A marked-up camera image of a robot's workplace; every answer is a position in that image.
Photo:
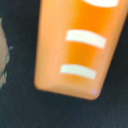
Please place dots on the grey teal gripper finger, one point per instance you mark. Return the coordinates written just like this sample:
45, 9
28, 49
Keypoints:
4, 56

